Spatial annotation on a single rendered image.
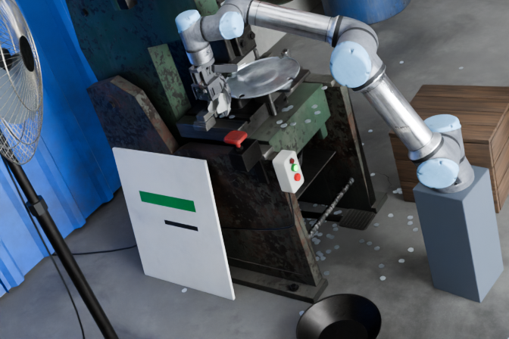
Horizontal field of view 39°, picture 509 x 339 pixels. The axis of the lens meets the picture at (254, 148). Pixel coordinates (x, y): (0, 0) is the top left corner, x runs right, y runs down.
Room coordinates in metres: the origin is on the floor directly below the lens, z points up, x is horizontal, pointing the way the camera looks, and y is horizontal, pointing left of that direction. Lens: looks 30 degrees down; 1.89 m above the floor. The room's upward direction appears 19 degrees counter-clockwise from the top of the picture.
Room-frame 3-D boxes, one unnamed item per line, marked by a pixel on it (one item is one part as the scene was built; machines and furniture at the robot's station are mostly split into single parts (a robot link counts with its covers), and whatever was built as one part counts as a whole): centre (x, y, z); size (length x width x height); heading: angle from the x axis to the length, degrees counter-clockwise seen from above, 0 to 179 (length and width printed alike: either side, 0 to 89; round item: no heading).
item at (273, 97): (2.33, -0.14, 0.72); 0.25 x 0.14 x 0.14; 46
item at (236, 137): (2.06, 0.05, 0.72); 0.07 x 0.06 x 0.08; 46
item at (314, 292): (2.36, 0.27, 0.45); 0.92 x 0.12 x 0.90; 46
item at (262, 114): (2.45, -0.02, 0.68); 0.45 x 0.30 x 0.06; 136
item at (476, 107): (2.41, -0.80, 0.18); 0.40 x 0.38 x 0.35; 48
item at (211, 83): (2.04, 0.07, 0.99); 0.09 x 0.08 x 0.12; 135
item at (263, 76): (2.36, -0.11, 0.78); 0.29 x 0.29 x 0.01
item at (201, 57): (2.04, 0.06, 1.07); 0.08 x 0.08 x 0.05
